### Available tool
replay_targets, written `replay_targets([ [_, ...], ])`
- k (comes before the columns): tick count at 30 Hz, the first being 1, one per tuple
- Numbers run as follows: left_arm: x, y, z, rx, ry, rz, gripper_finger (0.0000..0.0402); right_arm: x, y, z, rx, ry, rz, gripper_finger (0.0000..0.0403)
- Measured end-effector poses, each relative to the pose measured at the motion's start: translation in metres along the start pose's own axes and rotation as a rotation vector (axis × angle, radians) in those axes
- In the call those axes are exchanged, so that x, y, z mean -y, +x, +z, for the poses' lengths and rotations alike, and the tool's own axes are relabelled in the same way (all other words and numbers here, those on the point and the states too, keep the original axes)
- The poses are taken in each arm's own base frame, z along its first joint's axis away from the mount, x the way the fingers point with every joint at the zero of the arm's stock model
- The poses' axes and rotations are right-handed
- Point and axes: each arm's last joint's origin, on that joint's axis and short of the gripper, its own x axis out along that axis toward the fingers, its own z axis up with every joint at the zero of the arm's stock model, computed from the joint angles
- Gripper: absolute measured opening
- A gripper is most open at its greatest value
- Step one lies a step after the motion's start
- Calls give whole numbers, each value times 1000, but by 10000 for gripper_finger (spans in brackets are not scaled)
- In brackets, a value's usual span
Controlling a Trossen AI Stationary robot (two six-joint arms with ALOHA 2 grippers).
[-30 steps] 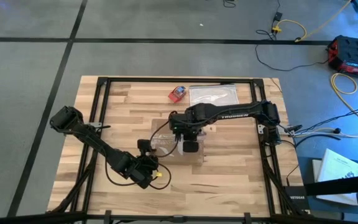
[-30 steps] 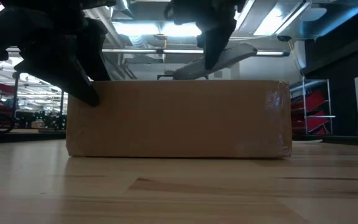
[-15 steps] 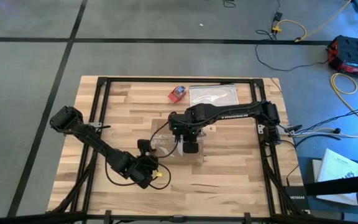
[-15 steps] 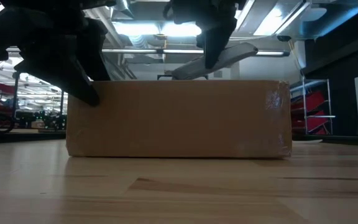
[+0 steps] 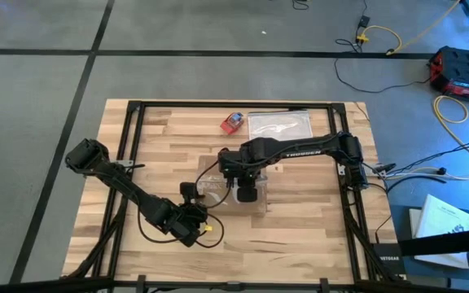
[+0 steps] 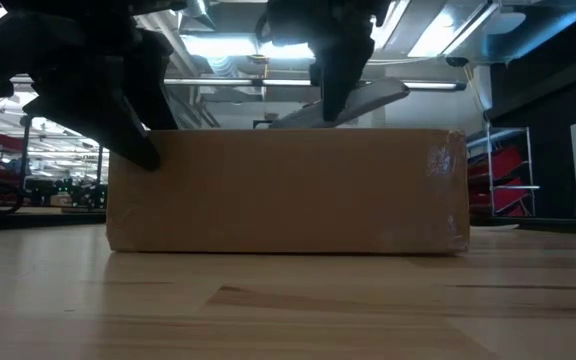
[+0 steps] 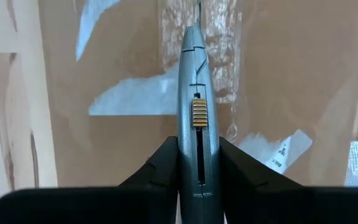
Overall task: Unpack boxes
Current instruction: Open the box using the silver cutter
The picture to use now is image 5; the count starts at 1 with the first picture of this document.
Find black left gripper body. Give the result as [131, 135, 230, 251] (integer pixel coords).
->
[164, 202, 209, 247]

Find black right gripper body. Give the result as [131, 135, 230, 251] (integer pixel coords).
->
[217, 148, 268, 186]

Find taped brown cardboard box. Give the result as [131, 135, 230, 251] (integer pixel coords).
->
[196, 154, 269, 216]

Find small red blue package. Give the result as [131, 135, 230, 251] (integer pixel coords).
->
[220, 112, 246, 136]

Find clear bubble wrap bag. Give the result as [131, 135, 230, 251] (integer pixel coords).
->
[247, 109, 314, 142]

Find black clamp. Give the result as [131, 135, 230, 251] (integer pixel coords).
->
[371, 162, 397, 175]

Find white booklet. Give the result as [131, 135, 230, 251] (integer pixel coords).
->
[408, 194, 469, 269]

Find red black tool case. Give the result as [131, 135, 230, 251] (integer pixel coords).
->
[428, 45, 469, 103]

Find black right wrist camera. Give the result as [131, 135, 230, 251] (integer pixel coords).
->
[235, 184, 259, 203]

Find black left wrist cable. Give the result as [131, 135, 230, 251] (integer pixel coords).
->
[136, 199, 226, 249]

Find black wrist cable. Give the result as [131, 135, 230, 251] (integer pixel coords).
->
[195, 160, 232, 209]
[136, 199, 226, 249]

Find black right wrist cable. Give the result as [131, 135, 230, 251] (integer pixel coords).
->
[195, 160, 232, 209]

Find black floor cable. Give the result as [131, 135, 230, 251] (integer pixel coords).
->
[334, 38, 432, 94]

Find black network switch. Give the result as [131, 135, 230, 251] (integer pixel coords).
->
[375, 243, 406, 276]

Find yellow extension cable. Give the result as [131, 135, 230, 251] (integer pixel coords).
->
[355, 0, 462, 56]

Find black cable bundle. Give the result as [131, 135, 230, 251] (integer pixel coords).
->
[380, 136, 469, 192]

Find yellow coiled cable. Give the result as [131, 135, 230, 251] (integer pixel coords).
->
[432, 94, 469, 181]

